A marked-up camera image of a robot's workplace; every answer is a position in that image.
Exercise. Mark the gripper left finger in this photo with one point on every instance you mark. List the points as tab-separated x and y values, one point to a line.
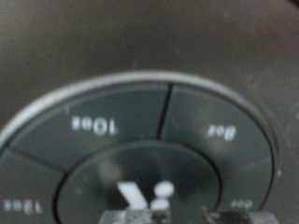
137	217

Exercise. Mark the black Keurig coffee machine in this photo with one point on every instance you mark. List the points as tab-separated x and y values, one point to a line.
149	93

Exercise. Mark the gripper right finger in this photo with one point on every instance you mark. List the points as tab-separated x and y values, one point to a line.
239	217

